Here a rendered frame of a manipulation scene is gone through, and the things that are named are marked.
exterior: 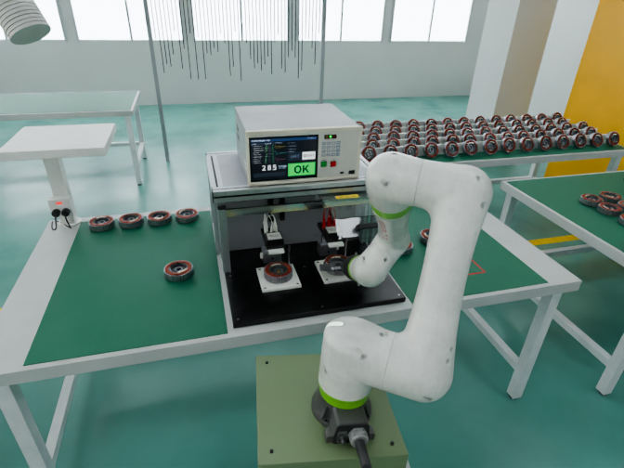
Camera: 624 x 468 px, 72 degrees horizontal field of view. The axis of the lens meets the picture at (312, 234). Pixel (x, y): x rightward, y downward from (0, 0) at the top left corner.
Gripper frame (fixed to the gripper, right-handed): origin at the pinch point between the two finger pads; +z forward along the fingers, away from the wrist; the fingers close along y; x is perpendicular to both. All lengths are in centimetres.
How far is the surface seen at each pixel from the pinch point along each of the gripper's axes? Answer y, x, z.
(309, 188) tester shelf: -10.2, 30.2, -5.8
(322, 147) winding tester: -5.1, 44.9, -10.8
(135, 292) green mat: -78, -3, 8
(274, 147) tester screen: -23, 46, -11
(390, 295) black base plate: 14.7, -12.6, -15.4
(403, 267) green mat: 29.2, -4.8, 1.8
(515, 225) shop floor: 216, 3, 161
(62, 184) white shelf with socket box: -111, 45, 51
